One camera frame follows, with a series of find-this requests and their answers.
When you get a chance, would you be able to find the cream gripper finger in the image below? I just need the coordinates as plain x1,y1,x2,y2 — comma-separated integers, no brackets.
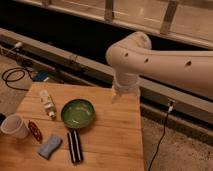
111,92,120,103

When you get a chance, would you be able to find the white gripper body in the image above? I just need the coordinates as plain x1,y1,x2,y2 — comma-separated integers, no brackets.
113,71,139,95

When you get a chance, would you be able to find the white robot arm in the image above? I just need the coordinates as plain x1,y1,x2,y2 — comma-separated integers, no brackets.
106,32,213,101

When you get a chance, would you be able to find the green ceramic bowl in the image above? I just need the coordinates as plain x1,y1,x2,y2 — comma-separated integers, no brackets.
61,99,95,129

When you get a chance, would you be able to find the black white striped block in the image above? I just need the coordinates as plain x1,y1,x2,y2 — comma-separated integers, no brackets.
67,130,83,164

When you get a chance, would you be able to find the white tube bottle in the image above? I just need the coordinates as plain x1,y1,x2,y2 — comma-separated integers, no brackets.
39,89,56,119

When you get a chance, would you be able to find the blue object on floor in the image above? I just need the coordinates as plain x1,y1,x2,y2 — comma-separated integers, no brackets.
33,71,49,82

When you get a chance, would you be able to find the blue sponge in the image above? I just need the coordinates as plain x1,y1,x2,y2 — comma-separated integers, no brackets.
37,135,62,159

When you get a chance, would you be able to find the white plastic cup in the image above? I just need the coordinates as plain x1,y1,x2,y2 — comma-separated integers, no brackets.
1,114,28,139

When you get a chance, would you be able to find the black cable with white plug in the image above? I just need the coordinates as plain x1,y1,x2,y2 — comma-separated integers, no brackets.
147,98,176,171

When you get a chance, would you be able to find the black coiled cable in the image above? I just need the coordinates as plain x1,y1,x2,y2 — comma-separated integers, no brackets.
1,49,36,92

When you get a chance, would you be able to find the white plug on rail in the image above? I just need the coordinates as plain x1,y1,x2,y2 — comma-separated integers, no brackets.
14,42,23,49

